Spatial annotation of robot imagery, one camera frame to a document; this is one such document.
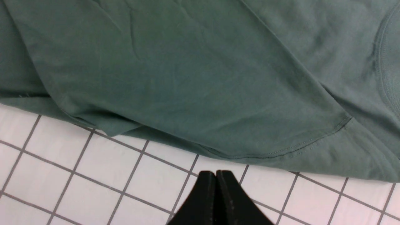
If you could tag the white grid tablecloth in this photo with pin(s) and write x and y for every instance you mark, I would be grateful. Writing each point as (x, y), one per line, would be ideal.
(56, 173)

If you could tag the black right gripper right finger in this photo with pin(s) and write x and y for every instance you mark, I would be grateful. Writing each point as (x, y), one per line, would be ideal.
(232, 205)

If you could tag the green long sleeve shirt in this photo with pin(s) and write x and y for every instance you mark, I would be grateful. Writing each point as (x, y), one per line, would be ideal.
(301, 85)

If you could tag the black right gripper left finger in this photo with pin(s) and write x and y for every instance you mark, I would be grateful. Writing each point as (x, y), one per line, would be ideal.
(198, 208)

